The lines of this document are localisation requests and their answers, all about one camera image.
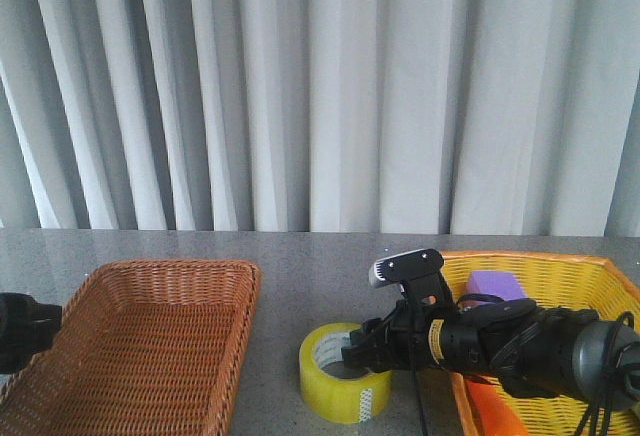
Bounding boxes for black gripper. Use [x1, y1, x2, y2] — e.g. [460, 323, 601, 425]
[341, 300, 539, 376]
[1, 292, 62, 375]

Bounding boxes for yellow packing tape roll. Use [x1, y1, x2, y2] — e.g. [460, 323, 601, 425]
[298, 322, 392, 424]

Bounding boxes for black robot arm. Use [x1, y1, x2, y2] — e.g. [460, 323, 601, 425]
[341, 298, 639, 411]

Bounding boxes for brown wicker basket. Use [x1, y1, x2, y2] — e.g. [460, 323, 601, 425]
[1, 259, 262, 435]

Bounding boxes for orange toy carrot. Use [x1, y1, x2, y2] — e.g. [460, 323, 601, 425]
[465, 380, 529, 436]

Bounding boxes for purple foam cube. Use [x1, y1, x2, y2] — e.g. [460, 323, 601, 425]
[466, 270, 526, 301]

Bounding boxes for yellow plastic basket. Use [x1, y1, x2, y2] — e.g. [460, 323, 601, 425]
[442, 251, 639, 435]

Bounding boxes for white pleated curtain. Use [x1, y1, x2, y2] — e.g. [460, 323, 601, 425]
[1, 0, 639, 236]

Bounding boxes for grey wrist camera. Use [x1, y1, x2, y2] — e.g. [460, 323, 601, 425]
[368, 249, 444, 288]

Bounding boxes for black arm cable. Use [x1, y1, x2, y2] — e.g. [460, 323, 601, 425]
[577, 310, 640, 436]

